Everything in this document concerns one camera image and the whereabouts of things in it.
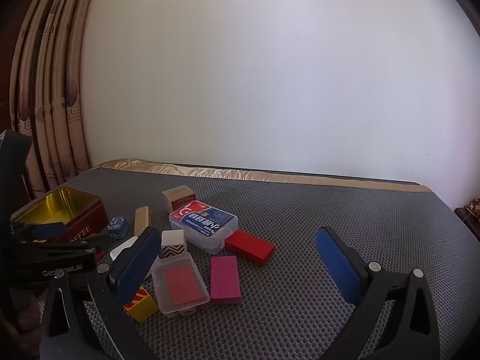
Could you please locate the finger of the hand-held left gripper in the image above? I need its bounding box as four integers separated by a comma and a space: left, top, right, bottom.
22, 237, 111, 261
10, 222, 67, 241

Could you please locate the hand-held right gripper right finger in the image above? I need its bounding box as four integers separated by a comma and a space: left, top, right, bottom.
316, 226, 441, 360

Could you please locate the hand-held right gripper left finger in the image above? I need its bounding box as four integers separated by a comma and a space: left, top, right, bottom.
39, 226, 163, 360

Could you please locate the small white box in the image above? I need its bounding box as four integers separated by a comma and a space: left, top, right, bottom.
110, 235, 140, 263

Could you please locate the red tin box gold interior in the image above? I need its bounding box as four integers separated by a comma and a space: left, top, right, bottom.
10, 187, 110, 250

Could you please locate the yellow red striped block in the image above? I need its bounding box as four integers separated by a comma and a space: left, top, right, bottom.
123, 285, 159, 324

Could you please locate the black white zigzag block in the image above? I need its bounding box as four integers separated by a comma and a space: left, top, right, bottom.
159, 229, 187, 260

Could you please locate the blue patterned small case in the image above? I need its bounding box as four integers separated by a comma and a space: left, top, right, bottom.
107, 215, 130, 241

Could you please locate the gold rectangular block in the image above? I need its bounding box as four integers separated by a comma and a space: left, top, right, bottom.
134, 206, 152, 238

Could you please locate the clear case with red insert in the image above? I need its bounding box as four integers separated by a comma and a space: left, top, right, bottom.
151, 253, 210, 317

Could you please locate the clear plastic box blue label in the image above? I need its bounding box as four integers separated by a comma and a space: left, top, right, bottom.
168, 200, 239, 256

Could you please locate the small beige cardboard box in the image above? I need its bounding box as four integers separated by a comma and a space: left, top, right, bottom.
162, 185, 196, 214

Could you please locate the red rectangular block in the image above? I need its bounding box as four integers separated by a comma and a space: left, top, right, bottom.
224, 231, 276, 267

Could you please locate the magenta rectangular block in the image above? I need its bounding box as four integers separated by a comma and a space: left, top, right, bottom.
210, 256, 242, 304

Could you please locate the gold satin bed sheet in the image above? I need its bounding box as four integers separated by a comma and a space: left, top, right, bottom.
95, 159, 432, 193

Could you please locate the dark wooden cabinet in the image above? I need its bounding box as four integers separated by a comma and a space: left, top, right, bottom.
454, 206, 480, 241

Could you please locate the beige leaf print curtain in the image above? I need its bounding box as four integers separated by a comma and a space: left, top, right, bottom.
9, 0, 102, 196

